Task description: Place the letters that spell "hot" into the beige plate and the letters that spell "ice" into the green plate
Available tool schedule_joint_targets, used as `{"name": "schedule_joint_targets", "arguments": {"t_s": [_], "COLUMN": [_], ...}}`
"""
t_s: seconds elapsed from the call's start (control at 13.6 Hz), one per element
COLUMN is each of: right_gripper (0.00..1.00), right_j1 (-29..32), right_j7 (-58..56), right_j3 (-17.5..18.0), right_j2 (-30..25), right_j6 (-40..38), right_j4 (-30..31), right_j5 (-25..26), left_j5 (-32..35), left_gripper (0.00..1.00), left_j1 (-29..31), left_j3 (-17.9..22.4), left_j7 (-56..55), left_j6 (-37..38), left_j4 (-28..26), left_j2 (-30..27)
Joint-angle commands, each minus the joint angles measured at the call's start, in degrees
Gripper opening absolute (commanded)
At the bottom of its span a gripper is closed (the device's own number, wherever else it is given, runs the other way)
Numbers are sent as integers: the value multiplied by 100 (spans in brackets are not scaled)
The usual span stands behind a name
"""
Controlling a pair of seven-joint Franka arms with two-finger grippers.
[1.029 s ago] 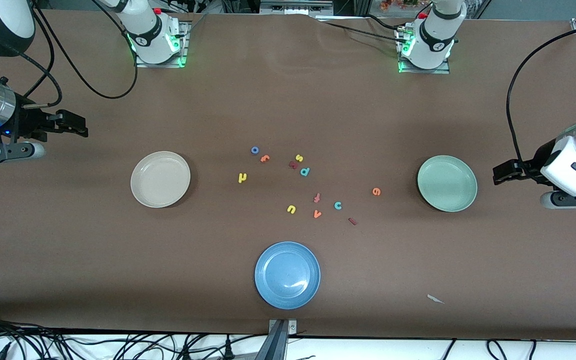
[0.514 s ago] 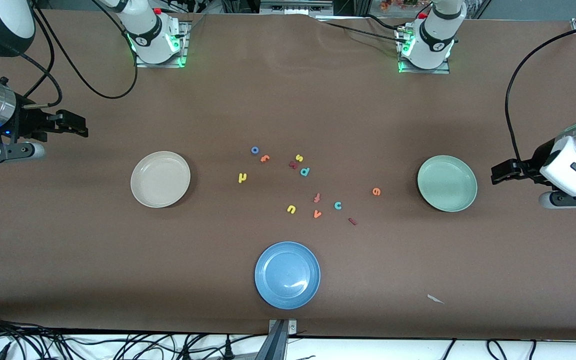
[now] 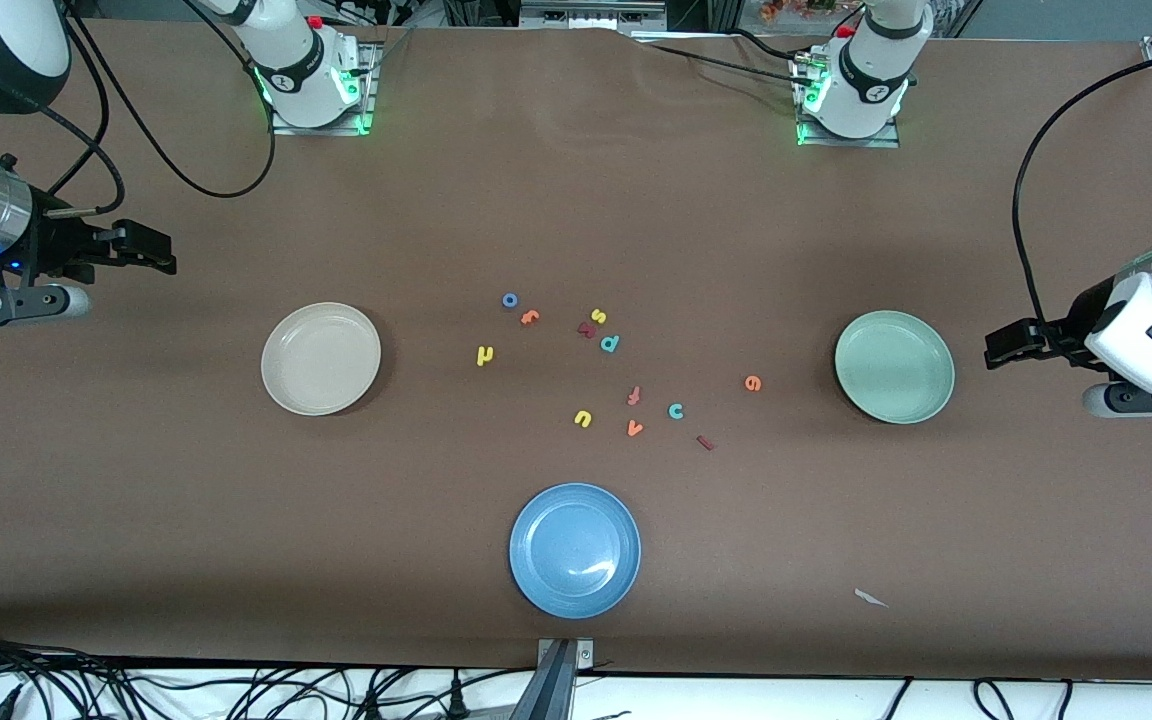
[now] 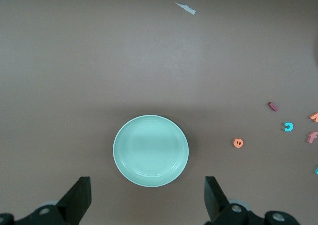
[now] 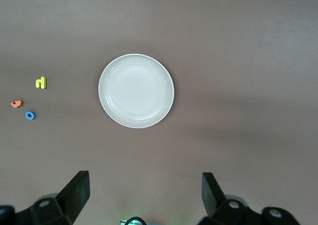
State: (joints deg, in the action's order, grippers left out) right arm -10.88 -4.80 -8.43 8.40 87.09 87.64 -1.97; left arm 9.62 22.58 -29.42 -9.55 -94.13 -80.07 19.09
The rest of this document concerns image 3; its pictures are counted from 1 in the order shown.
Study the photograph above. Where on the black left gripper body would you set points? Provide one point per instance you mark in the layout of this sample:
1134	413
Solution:
1078	318

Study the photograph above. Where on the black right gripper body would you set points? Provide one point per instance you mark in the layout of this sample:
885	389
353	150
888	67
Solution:
48	243

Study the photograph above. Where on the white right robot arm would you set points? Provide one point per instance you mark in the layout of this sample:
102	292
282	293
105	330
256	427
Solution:
301	75

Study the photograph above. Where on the green plate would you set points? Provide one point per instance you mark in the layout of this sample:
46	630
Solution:
896	395

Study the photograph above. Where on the beige brown plate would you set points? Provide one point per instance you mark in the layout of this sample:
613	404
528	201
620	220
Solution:
321	395

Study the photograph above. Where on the white paper scrap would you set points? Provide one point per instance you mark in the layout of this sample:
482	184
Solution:
868	597

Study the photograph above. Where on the brown table cover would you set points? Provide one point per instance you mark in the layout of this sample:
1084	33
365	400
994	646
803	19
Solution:
696	250

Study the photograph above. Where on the teal letter p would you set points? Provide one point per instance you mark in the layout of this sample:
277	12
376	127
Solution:
608	344

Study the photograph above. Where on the orange flowers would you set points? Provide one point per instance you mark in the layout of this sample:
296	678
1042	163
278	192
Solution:
786	10

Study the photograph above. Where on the dark red letter n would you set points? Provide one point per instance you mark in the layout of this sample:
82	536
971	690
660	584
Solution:
587	330

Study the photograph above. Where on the blue plate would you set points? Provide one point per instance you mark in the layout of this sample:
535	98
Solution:
576	550

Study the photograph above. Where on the white power strip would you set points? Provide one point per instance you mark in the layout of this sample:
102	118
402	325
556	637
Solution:
591	15

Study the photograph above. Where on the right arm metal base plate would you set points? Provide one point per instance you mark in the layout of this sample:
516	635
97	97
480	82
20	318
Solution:
316	131

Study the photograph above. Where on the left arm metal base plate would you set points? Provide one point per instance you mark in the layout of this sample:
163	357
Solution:
836	143

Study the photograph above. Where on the silver metal bracket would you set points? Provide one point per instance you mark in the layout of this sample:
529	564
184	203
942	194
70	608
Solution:
586	655

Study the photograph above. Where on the grey mount post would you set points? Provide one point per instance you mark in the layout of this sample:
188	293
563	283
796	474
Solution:
548	690

